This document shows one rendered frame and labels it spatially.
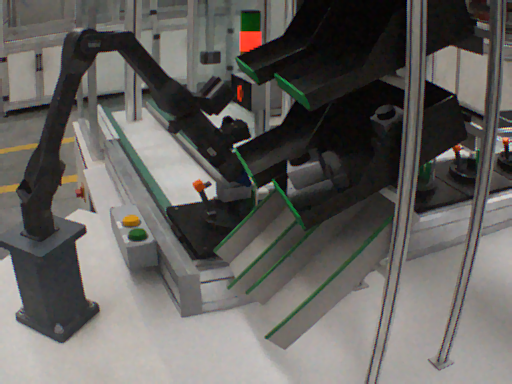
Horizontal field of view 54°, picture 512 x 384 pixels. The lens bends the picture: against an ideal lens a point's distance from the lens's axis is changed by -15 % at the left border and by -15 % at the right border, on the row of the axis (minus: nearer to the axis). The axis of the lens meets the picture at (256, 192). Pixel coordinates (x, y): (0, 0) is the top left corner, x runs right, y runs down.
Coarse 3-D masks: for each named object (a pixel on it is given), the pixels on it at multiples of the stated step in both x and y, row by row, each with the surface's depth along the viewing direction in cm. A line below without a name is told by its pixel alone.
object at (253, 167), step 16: (352, 96) 85; (288, 112) 98; (304, 112) 98; (320, 112) 99; (336, 112) 86; (288, 128) 99; (304, 128) 98; (320, 128) 86; (336, 128) 87; (240, 144) 98; (256, 144) 99; (272, 144) 98; (288, 144) 96; (304, 144) 93; (320, 144) 87; (240, 160) 95; (256, 160) 95; (272, 160) 93; (256, 176) 87; (272, 176) 87
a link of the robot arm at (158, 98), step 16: (112, 32) 98; (128, 32) 96; (96, 48) 91; (112, 48) 94; (128, 48) 97; (144, 48) 100; (144, 64) 101; (144, 80) 105; (160, 80) 105; (160, 96) 106; (176, 96) 107; (176, 112) 108
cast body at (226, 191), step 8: (216, 184) 124; (224, 184) 123; (232, 184) 121; (240, 184) 122; (216, 192) 125; (224, 192) 121; (232, 192) 122; (240, 192) 123; (248, 192) 124; (224, 200) 122; (232, 200) 123
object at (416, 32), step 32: (416, 0) 62; (416, 32) 64; (416, 64) 66; (416, 96) 68; (416, 128) 70; (416, 160) 71; (480, 160) 79; (480, 192) 80; (480, 224) 83; (384, 288) 80; (384, 320) 81; (448, 320) 91; (384, 352) 84; (448, 352) 94
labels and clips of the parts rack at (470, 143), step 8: (464, 40) 79; (472, 40) 77; (480, 40) 76; (464, 48) 80; (472, 48) 78; (480, 48) 76; (464, 112) 82; (464, 120) 82; (472, 136) 82; (464, 144) 85; (472, 144) 83; (384, 264) 82; (384, 272) 80
